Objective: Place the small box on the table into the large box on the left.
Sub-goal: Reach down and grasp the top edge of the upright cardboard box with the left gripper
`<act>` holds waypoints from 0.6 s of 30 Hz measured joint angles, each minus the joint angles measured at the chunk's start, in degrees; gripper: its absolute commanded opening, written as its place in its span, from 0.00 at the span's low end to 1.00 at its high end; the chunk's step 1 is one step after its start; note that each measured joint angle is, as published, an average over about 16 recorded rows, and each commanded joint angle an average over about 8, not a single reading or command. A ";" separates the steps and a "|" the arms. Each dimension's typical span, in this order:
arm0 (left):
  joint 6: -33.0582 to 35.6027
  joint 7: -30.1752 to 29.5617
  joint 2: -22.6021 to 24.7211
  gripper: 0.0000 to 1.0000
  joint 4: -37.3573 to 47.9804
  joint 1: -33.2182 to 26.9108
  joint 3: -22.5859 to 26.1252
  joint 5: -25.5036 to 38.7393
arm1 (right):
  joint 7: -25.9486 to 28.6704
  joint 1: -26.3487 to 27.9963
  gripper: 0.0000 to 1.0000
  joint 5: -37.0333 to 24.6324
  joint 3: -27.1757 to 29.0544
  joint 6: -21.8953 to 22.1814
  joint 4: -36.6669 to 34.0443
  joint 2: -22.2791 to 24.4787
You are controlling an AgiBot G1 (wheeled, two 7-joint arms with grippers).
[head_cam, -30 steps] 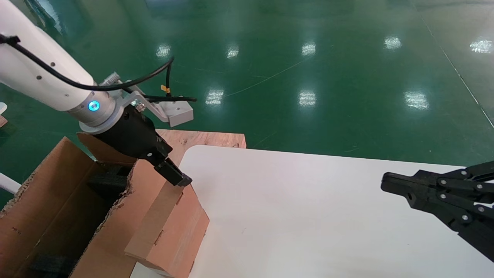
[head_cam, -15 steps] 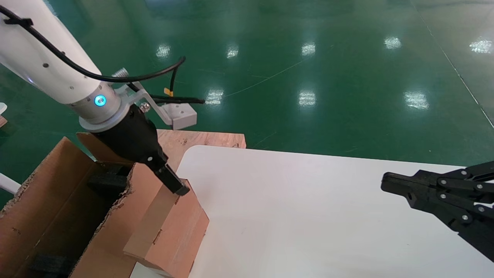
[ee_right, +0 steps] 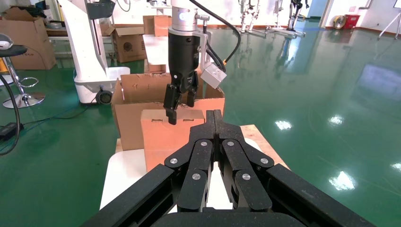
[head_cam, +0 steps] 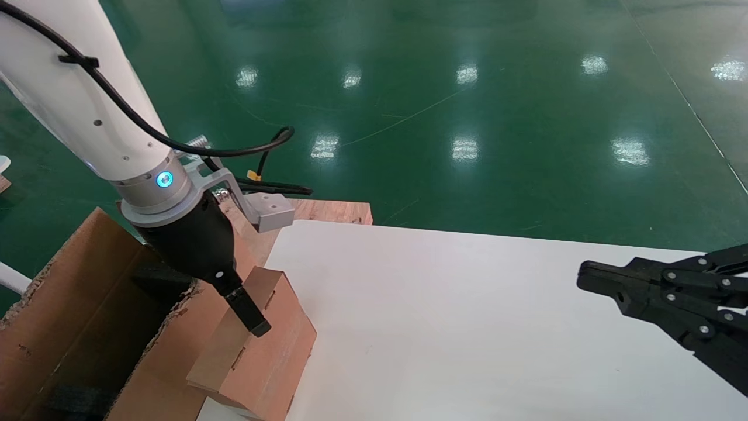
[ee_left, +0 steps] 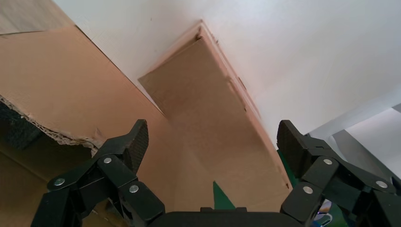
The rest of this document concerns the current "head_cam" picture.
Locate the large open cardboard box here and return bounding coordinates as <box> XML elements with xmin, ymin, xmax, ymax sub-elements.
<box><xmin>0</xmin><ymin>207</ymin><xmax>259</xmax><ymax>421</ymax></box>

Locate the silver camera mounting bracket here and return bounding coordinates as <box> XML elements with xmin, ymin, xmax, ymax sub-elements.
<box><xmin>174</xmin><ymin>136</ymin><xmax>259</xmax><ymax>224</ymax></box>

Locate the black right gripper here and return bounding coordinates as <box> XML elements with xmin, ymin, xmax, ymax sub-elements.
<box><xmin>577</xmin><ymin>244</ymin><xmax>748</xmax><ymax>398</ymax></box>

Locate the wooden pallet board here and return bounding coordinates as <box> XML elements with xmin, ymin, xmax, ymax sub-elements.
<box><xmin>221</xmin><ymin>199</ymin><xmax>373</xmax><ymax>265</ymax></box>

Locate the black foam block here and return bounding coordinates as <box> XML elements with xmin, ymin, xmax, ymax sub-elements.
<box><xmin>46</xmin><ymin>383</ymin><xmax>115</xmax><ymax>421</ymax></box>
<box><xmin>131</xmin><ymin>262</ymin><xmax>195</xmax><ymax>296</ymax></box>

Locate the small cardboard box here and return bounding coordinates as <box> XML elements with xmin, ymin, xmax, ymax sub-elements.
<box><xmin>187</xmin><ymin>266</ymin><xmax>318</xmax><ymax>421</ymax></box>

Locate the black cable with yellow connector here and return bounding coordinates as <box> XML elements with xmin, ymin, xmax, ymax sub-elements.
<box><xmin>0</xmin><ymin>0</ymin><xmax>296</xmax><ymax>182</ymax></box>

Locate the black sleeved cable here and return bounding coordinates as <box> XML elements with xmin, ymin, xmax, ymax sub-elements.
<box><xmin>202</xmin><ymin>157</ymin><xmax>314</xmax><ymax>196</ymax></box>

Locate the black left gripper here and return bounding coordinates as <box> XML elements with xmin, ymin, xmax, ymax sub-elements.
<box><xmin>133</xmin><ymin>190</ymin><xmax>273</xmax><ymax>339</ymax></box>

